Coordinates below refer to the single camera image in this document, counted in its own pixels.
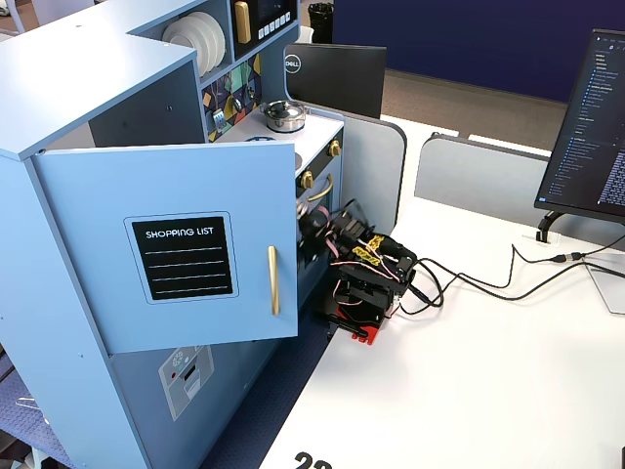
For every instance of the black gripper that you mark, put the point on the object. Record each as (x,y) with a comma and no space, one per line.
(310,226)

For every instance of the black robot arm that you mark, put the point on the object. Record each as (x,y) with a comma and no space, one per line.
(373,281)

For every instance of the red robot base clamp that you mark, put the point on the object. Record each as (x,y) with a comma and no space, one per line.
(366,334)

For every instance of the blue shopping list cabinet door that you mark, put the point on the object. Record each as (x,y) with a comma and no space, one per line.
(97,205)

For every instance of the gold stove knob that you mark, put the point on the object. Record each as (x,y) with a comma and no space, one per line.
(334,147)
(307,180)

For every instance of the gray rounded desk divider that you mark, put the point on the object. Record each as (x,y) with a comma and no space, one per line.
(371,166)

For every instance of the steel toy pot with lid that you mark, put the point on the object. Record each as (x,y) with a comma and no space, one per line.
(283,115)

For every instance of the toy metal spatula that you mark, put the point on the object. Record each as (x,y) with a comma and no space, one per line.
(219,118)

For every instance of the toy metal ladle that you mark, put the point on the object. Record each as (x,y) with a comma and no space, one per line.
(237,104)

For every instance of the black Dell monitor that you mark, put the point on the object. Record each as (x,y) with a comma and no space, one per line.
(342,78)

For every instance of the gray low desk divider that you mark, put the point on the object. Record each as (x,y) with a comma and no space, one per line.
(478,176)

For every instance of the white toy plate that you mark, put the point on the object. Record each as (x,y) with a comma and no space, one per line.
(181,36)
(201,36)
(217,41)

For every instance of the black trash bin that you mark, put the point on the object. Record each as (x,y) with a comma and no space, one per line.
(320,22)

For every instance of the light blue toy kitchen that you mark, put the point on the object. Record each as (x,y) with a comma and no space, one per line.
(63,88)

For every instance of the monitor showing code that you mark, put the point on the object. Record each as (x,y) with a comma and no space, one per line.
(591,132)

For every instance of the gray flat laptop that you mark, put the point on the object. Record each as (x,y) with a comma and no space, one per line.
(610,288)

